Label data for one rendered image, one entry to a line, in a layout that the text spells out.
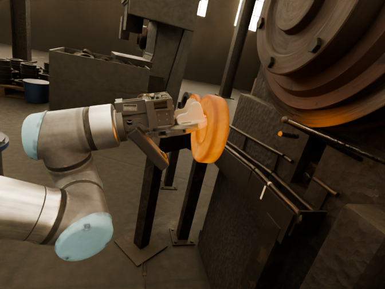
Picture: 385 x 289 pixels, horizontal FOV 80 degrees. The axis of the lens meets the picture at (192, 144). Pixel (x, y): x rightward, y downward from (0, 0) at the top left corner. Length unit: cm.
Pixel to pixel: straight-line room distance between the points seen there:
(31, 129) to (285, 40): 52
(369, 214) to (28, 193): 53
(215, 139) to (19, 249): 114
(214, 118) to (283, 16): 25
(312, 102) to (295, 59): 10
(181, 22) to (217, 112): 271
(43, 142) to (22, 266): 90
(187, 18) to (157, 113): 273
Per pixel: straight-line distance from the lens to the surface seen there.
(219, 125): 47
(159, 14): 307
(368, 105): 48
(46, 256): 135
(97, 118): 47
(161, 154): 52
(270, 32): 62
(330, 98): 50
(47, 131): 49
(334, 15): 46
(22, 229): 42
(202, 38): 1089
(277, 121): 80
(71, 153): 51
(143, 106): 48
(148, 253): 132
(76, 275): 126
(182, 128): 48
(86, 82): 284
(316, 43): 45
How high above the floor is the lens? 97
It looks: 20 degrees down
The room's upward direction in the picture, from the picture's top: 13 degrees clockwise
